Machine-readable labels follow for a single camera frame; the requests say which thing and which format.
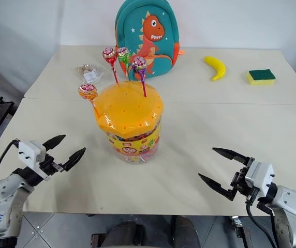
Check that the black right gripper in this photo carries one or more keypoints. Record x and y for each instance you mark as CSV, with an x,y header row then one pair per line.
x,y
241,184

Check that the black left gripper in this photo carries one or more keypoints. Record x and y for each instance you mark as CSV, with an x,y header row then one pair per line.
x,y
51,165

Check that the orange wrapped lollipop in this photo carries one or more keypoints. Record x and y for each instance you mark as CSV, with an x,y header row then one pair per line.
x,y
87,91

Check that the orange-lidded clear lollipop jar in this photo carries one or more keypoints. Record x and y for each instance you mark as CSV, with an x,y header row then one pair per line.
x,y
130,111

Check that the red wrapped lollipop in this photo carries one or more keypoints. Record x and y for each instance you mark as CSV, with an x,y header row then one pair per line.
x,y
108,54

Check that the green wrapped lollipop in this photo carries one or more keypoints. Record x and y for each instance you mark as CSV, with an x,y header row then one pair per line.
x,y
123,54

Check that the purple wrapped lollipop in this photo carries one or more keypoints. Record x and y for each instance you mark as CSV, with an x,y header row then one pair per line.
x,y
138,63

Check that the clear snack packet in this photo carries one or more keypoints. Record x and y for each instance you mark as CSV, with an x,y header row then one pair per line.
x,y
89,75

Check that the yellow and green sponge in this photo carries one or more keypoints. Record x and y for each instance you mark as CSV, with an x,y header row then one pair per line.
x,y
262,80

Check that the dark rounded shape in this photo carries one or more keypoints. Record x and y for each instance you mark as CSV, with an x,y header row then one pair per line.
x,y
123,235

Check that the yellow toy banana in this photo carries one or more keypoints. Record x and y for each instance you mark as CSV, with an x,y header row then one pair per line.
x,y
219,67

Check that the teal dinosaur backpack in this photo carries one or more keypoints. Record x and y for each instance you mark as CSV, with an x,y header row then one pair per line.
x,y
137,25

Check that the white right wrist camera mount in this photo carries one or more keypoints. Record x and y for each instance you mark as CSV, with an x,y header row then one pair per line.
x,y
260,173

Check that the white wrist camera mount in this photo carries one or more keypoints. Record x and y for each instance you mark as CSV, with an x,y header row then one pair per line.
x,y
260,173
30,152

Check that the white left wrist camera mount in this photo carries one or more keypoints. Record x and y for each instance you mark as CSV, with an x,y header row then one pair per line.
x,y
30,152

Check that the black metal table bracket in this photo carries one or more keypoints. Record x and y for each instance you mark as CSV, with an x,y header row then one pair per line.
x,y
241,232

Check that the small black metal bracket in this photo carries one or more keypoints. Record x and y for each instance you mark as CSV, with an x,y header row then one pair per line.
x,y
98,240

